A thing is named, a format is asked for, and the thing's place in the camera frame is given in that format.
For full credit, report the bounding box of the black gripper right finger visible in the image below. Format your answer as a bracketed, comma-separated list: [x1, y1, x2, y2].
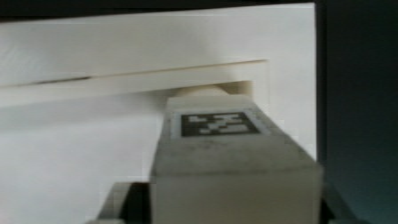
[317, 183, 356, 224]

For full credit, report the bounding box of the white U-shaped obstacle fence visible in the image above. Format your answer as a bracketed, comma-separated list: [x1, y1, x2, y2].
[0, 3, 315, 148]

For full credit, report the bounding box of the white table leg with tag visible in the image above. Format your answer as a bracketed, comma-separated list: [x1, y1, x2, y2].
[148, 85, 323, 224]

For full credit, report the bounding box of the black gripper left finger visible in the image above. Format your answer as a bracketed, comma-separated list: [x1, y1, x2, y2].
[86, 182, 150, 224]

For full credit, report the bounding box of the white square tabletop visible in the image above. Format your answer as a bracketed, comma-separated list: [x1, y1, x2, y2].
[0, 78, 271, 224]

